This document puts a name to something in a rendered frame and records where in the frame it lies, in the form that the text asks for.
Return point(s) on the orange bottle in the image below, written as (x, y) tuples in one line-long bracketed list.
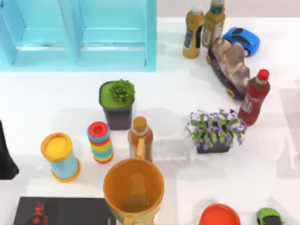
[(140, 138)]

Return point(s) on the green plant black pot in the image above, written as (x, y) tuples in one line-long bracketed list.
[(117, 105)]

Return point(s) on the stack of coloured rings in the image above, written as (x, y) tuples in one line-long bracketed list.
[(100, 143)]

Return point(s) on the purple flower plant pot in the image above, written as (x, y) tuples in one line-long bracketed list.
[(215, 131)]

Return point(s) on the light blue rack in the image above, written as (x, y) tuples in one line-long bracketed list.
[(112, 35)]

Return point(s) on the white-capped yellow bottle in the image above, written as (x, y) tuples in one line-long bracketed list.
[(192, 32)]

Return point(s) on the brown rock toy car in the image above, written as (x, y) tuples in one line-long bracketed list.
[(230, 63)]

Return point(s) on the yellow and blue can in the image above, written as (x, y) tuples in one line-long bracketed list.
[(59, 157)]

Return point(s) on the red bottle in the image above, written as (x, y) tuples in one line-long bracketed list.
[(253, 98)]

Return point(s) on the green-labelled yellow bottle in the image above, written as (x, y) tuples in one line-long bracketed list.
[(212, 25)]

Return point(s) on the blue toy car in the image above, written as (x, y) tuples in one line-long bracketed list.
[(243, 39)]

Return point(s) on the black book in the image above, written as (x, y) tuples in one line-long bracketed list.
[(63, 211)]

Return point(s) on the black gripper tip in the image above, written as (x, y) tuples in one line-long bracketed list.
[(5, 161)]

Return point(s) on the green toy car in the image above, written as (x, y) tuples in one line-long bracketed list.
[(269, 216)]

